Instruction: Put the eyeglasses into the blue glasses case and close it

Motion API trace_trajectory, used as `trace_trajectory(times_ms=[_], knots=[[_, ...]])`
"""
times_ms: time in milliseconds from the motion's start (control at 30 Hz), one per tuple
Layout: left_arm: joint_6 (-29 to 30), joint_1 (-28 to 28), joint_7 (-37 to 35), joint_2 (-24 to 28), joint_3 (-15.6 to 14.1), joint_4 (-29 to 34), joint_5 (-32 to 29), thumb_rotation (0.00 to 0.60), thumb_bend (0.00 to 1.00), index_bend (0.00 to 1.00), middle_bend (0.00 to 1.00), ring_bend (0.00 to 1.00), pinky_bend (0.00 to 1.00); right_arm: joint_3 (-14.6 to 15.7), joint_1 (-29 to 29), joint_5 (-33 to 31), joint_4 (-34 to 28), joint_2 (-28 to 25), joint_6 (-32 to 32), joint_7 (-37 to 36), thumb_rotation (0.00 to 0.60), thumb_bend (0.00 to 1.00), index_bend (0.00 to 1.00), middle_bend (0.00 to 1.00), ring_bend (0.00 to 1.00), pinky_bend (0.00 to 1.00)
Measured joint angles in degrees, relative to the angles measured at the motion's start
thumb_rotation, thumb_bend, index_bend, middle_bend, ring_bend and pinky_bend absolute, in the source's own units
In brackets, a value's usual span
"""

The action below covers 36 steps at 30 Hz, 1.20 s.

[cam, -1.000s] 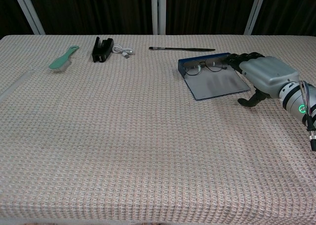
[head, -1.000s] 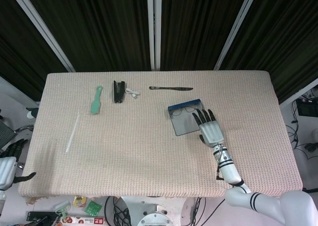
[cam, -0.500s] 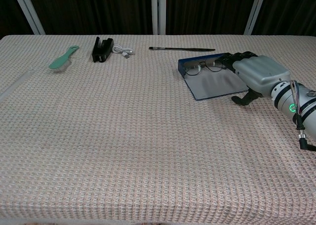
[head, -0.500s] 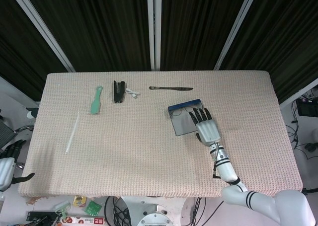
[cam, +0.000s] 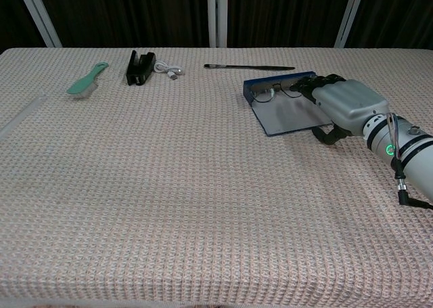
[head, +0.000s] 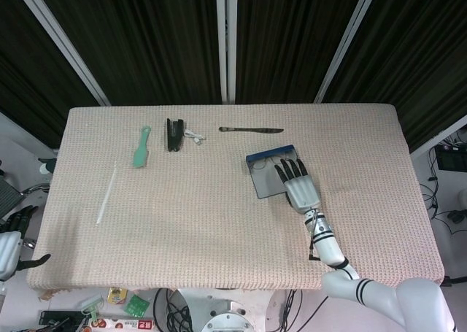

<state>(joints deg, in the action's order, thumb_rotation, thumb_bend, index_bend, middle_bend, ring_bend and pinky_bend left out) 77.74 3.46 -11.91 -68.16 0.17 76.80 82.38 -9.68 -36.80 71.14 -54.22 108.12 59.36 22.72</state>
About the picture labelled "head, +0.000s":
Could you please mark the clear plastic tube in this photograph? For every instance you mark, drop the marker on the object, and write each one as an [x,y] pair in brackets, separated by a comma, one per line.
[106,197]

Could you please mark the red white box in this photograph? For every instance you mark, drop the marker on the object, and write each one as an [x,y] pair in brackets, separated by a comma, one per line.
[124,324]

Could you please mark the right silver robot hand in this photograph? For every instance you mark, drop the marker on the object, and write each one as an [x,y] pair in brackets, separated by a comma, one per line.
[303,193]

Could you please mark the small white clip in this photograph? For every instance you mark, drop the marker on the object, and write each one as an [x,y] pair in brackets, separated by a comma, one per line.
[198,140]

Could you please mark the black plastic holder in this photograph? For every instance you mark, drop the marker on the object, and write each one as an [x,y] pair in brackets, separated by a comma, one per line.
[174,138]

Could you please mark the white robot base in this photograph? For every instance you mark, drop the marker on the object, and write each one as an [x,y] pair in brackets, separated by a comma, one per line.
[226,310]

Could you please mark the white frame bar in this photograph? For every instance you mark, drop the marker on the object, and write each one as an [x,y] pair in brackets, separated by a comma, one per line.
[438,138]

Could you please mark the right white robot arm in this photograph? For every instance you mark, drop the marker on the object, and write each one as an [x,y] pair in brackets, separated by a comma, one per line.
[330,250]

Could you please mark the dark pleated curtain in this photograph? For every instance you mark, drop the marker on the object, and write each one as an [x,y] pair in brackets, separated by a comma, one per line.
[153,36]

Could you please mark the pale green clip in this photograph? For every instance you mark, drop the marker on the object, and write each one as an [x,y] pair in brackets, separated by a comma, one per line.
[91,304]

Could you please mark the green packet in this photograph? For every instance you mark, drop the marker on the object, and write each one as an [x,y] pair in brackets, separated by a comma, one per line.
[136,304]

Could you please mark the metal-framed eyeglasses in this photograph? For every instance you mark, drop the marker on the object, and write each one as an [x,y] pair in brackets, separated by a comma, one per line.
[259,165]

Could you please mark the white frame post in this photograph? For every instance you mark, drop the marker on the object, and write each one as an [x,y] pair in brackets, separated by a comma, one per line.
[62,43]
[350,43]
[226,40]

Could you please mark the green plastic brush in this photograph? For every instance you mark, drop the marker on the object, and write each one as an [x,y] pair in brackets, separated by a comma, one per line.
[139,158]

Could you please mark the beige waffle tablecloth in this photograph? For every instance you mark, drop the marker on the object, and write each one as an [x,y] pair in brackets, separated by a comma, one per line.
[200,219]

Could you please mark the blue-edged grey tray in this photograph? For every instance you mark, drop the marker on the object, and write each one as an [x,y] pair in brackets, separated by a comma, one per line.
[266,186]

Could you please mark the black knife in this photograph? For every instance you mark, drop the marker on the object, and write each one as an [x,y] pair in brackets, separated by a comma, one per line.
[251,129]

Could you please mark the yellow red packet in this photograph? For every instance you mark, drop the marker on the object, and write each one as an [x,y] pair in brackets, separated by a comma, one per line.
[116,296]

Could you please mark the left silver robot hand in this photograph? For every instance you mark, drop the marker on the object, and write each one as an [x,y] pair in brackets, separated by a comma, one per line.
[7,248]

